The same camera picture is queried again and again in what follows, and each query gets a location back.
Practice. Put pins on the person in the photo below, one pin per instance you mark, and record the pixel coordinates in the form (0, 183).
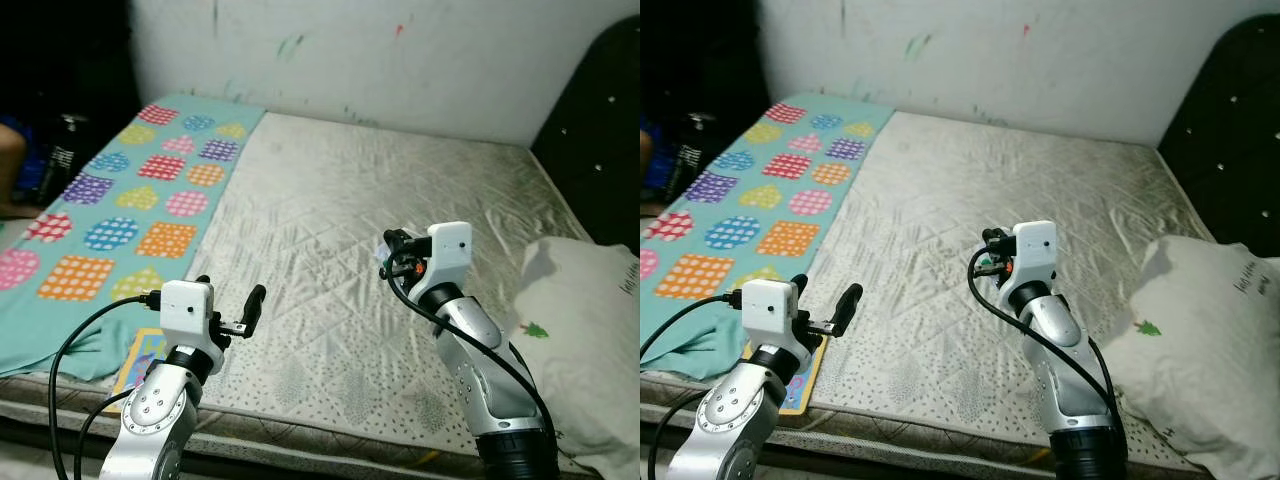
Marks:
(645, 165)
(8, 160)

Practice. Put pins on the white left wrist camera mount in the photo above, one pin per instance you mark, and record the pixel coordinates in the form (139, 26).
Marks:
(768, 310)
(185, 310)

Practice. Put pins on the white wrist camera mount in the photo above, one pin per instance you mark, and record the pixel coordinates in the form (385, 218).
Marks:
(185, 310)
(448, 250)
(768, 310)
(1035, 248)

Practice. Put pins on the teal blanket with colourful shapes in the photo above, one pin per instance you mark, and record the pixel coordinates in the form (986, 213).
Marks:
(150, 205)
(780, 205)

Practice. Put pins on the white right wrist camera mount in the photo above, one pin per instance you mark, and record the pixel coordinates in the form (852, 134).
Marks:
(448, 250)
(1035, 248)

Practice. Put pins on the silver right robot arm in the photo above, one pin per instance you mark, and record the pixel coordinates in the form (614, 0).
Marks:
(1060, 340)
(480, 350)

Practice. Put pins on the white quilted mattress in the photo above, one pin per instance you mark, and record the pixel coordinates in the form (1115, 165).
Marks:
(350, 200)
(980, 190)

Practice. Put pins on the white pillow with tree print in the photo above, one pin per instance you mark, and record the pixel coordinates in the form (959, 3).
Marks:
(1200, 350)
(590, 350)

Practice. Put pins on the black bottle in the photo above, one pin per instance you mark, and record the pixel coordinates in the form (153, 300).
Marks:
(693, 160)
(65, 160)

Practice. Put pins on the blue yellow children's book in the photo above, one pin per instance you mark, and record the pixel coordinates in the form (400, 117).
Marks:
(805, 385)
(135, 365)

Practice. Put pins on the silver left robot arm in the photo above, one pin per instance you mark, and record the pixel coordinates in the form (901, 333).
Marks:
(155, 420)
(730, 420)

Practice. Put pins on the dark tufted headboard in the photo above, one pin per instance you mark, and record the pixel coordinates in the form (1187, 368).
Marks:
(1230, 130)
(600, 130)

